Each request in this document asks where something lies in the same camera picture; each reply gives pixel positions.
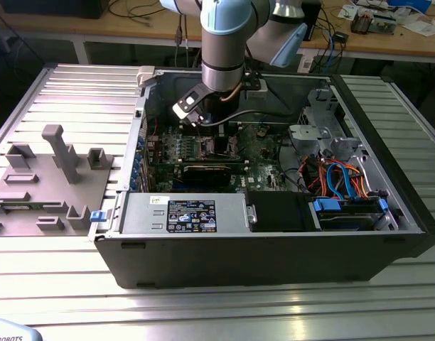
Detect grey metal device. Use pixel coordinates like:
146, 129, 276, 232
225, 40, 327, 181
372, 12, 399, 36

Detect pale blue teach pendant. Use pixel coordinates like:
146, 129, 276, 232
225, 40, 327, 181
0, 317, 44, 341

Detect black device on bench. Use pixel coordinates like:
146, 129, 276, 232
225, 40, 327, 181
0, 0, 105, 21

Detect black tower box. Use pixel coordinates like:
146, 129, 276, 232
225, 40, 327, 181
301, 0, 322, 40

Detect grey metal drive cage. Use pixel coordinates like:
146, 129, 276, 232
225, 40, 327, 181
287, 123, 333, 157

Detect blue box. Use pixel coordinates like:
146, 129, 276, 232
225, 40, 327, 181
387, 0, 434, 9

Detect black PC case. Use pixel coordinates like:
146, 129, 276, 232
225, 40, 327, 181
87, 63, 435, 291

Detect copper coloured cable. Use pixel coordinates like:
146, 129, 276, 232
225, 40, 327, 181
219, 81, 245, 104

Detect metal socket cover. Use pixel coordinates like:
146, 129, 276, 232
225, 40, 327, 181
235, 126, 261, 152

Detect grey case latch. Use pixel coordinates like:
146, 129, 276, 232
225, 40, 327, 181
136, 65, 158, 88

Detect red wire bundle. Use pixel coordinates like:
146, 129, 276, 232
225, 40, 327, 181
302, 158, 328, 195

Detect white wrist camera black face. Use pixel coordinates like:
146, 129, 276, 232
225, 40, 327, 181
172, 84, 208, 126

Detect wooden workbench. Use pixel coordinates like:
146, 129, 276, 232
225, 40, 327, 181
0, 0, 435, 67

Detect black camera cable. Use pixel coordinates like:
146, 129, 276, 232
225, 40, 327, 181
199, 109, 293, 127

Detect thick black cable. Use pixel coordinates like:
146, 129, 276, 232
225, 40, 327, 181
276, 133, 313, 195

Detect blue cable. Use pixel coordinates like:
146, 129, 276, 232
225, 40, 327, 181
327, 33, 341, 70

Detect black graphics card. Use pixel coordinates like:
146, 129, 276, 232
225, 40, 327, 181
176, 163, 235, 188

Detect small grey wrist camera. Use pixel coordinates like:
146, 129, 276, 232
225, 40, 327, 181
242, 70, 269, 101

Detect orange wire bundle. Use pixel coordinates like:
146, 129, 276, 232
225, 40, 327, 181
345, 161, 373, 200

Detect CPU cooler heatsink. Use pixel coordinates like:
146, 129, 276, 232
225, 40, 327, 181
350, 9, 374, 36

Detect blue flat data wire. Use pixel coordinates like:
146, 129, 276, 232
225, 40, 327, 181
326, 162, 345, 198
336, 161, 359, 202

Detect grey power supply unit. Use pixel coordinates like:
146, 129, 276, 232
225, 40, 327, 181
119, 193, 252, 235

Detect CPU socket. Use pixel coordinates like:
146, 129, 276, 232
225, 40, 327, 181
199, 136, 240, 159

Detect white printed sheet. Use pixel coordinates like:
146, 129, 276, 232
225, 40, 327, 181
338, 3, 360, 21

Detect green motherboard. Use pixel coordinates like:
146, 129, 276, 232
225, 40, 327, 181
146, 122, 306, 195

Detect perforated metal bracket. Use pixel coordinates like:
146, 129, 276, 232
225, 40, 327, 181
298, 87, 341, 126

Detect hard disk in blue carrier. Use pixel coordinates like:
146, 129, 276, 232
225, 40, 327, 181
311, 197, 389, 232

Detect grey parts rack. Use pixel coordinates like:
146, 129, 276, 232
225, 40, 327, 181
0, 124, 115, 237

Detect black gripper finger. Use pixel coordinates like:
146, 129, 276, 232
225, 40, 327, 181
214, 124, 230, 154

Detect black plastic shroud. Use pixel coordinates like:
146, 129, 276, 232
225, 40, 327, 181
245, 191, 314, 234

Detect white papers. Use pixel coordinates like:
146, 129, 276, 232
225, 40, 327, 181
398, 20, 435, 37

